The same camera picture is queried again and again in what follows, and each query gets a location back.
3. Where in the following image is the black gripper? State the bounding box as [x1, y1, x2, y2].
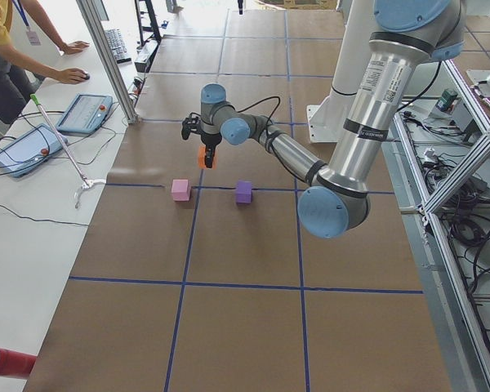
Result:
[200, 131, 221, 167]

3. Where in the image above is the orange foam cube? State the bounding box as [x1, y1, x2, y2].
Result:
[198, 145, 216, 169]

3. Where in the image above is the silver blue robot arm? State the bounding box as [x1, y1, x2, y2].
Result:
[181, 1, 466, 238]

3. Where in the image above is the pink foam cube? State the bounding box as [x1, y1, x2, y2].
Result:
[171, 179, 191, 202]

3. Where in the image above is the purple foam cube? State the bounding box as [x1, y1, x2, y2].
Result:
[235, 180, 252, 204]

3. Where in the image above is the blue teach pendant far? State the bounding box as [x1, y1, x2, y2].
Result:
[56, 94, 113, 135]

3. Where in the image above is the blue teach pendant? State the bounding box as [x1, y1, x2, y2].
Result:
[56, 94, 113, 135]
[0, 123, 62, 177]

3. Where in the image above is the black keyboard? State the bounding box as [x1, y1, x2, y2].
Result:
[104, 29, 131, 64]

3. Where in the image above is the blue teach pendant near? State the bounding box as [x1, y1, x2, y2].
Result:
[0, 123, 62, 177]

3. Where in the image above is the person in yellow shirt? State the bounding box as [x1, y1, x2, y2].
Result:
[0, 1, 85, 124]

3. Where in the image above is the red cylinder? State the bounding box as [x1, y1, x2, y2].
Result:
[0, 348, 38, 380]

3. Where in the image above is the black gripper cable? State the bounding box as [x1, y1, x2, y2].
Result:
[234, 96, 283, 127]

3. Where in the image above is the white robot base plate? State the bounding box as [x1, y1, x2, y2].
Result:
[306, 102, 344, 143]

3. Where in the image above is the white camera stand pillar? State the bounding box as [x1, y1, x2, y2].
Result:
[330, 0, 378, 98]

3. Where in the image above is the grey aluminium frame post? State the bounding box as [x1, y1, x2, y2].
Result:
[76, 0, 139, 124]

